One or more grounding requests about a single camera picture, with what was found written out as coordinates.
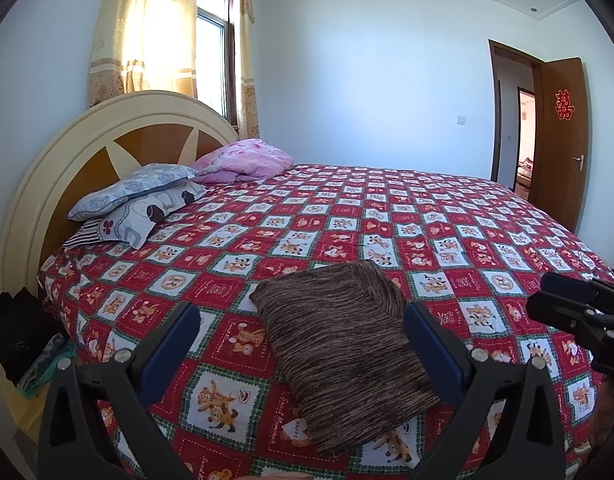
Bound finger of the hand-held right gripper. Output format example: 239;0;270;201
540;272;596;304
526;293;596;337

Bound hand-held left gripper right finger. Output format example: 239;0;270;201
402;302;568;480

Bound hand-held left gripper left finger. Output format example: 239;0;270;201
37;301;203;480

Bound brown knit sweater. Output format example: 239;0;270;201
249;260;440;456

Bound folded teal clothes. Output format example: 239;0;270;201
17;332;78;400

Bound grey patterned pillow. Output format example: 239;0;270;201
99;182;208;250

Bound brown wooden door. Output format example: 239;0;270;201
528;57;587;235

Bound striped cloth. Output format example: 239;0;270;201
62;220;130;248

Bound black cloth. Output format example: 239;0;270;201
0;287;65;383

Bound cream nightstand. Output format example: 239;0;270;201
2;375;52;436

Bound blue floral pillow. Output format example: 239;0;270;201
68;163;200;222

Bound red checkered printed blanket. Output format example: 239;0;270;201
37;162;614;480

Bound red paper door decoration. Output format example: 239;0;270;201
554;90;575;121

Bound cream and wood headboard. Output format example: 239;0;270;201
0;91;240;311

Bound pink quilt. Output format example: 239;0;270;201
192;138;294;184

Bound window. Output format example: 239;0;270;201
196;0;237;123

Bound wide yellow curtain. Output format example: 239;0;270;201
89;0;203;108

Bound dark door frame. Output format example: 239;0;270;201
488;39;545;193

